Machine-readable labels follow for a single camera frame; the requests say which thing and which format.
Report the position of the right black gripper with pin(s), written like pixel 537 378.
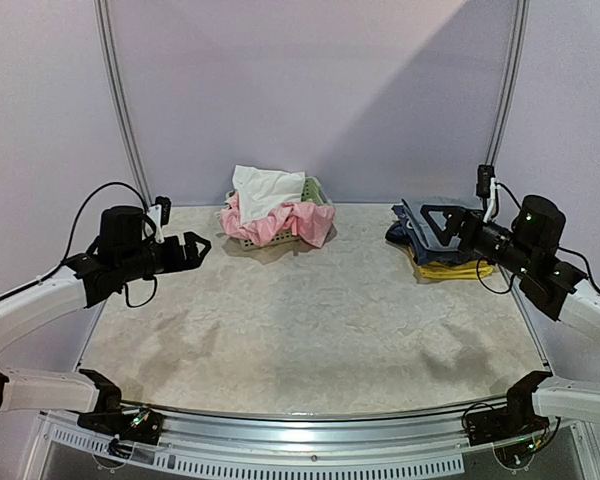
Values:
pixel 467 227

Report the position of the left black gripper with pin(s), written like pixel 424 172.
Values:
pixel 177 262

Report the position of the pink patterned shorts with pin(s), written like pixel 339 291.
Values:
pixel 305 220

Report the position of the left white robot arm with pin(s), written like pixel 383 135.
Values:
pixel 130 246

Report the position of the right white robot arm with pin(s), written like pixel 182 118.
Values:
pixel 558 289

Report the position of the grey blue folded garment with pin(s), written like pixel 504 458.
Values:
pixel 421 228

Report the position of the navy folded garment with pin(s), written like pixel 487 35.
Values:
pixel 400 233

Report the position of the yellow folded garment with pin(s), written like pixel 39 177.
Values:
pixel 438 271

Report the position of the white cloth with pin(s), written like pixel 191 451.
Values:
pixel 261 191

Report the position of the green plastic basket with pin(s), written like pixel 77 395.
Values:
pixel 312 192

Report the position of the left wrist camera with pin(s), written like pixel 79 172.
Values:
pixel 159 215

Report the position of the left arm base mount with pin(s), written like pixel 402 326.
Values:
pixel 126 427

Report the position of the front aluminium rail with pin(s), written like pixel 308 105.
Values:
pixel 426 444

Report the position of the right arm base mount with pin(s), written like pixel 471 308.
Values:
pixel 515 438

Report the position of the right aluminium frame post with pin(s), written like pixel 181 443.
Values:
pixel 512 64

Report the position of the aluminium frame post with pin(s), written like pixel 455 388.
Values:
pixel 512 64
pixel 104 23

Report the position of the left aluminium frame post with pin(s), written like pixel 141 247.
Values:
pixel 104 23

